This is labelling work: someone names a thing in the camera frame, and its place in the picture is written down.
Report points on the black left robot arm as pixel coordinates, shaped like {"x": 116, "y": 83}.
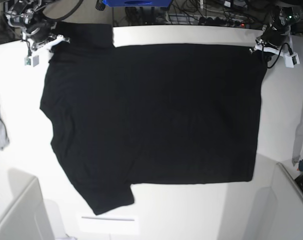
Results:
{"x": 285, "y": 17}

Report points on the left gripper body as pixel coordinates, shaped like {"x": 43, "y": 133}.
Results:
{"x": 274, "y": 37}

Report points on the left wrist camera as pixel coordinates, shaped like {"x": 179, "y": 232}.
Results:
{"x": 291, "y": 60}

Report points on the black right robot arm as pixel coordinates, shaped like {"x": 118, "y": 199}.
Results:
{"x": 25, "y": 11}

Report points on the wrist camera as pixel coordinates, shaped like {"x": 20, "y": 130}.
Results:
{"x": 31, "y": 61}
{"x": 291, "y": 60}

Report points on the blue box at top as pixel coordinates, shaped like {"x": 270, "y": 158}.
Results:
{"x": 137, "y": 3}

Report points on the black power strip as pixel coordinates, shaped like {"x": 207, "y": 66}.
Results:
{"x": 220, "y": 22}

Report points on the white partition panel right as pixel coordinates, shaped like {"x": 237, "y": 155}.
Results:
{"x": 288, "y": 220}

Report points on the white partition panel left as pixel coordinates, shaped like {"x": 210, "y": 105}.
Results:
{"x": 26, "y": 217}

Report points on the white partition panel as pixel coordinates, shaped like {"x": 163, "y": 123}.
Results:
{"x": 288, "y": 220}
{"x": 26, "y": 217}

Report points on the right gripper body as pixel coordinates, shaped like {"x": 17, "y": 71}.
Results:
{"x": 39, "y": 33}

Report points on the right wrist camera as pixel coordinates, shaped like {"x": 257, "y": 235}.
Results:
{"x": 31, "y": 61}

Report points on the black T-shirt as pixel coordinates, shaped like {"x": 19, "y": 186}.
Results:
{"x": 171, "y": 114}

